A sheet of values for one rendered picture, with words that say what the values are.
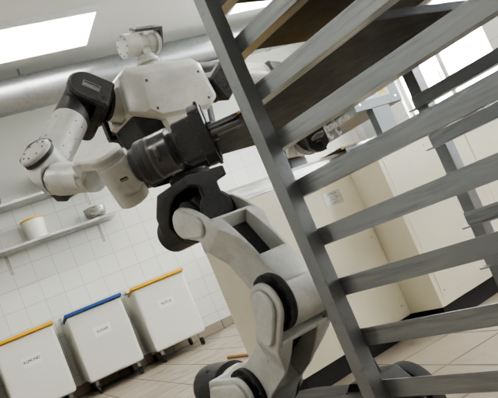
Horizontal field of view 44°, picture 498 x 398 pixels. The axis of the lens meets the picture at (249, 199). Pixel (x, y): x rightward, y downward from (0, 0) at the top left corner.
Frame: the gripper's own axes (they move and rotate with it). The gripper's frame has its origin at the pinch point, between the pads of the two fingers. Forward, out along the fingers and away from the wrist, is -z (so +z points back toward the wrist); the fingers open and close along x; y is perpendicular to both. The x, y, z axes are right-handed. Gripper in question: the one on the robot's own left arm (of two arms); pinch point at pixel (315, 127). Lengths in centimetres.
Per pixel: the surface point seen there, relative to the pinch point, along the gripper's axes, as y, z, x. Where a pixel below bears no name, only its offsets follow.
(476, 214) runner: 16, -37, -36
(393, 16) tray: 2, -75, -1
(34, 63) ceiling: -134, 385, 216
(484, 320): -6, -80, -46
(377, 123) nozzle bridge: 50, 110, 9
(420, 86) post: 16.7, -36.8, -6.4
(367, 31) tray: -2, -73, -1
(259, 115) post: -21, -61, -4
